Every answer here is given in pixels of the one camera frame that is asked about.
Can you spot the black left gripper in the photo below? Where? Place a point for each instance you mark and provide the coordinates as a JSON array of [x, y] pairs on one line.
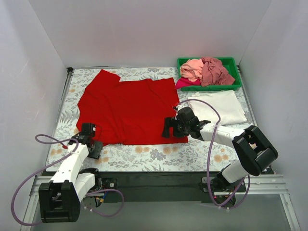
[[95, 150]]

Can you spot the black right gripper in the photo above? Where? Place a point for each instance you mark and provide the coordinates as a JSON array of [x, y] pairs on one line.
[[171, 127]]

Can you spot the red t shirt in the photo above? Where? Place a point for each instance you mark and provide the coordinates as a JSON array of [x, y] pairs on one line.
[[128, 112]]

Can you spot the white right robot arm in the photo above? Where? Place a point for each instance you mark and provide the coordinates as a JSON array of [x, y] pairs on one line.
[[255, 152]]

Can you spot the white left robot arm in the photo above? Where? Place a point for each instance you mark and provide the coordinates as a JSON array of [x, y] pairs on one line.
[[60, 198]]

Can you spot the magenta t shirt in bin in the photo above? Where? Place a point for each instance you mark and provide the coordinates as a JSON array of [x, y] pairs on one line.
[[185, 82]]

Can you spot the peach t shirt in bin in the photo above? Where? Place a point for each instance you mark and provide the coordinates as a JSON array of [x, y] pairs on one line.
[[192, 70]]

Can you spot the folded white t shirt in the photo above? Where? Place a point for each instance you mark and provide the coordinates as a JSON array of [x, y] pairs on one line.
[[225, 103]]

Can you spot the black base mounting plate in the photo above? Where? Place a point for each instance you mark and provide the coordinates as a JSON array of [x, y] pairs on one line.
[[155, 186]]

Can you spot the dusty pink t shirt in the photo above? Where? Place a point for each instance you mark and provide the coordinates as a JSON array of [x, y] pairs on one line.
[[214, 73]]

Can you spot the green plastic bin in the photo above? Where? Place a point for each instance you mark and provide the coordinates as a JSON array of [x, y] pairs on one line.
[[228, 63]]

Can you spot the aluminium frame rail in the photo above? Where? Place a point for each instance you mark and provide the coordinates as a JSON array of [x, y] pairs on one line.
[[263, 184]]

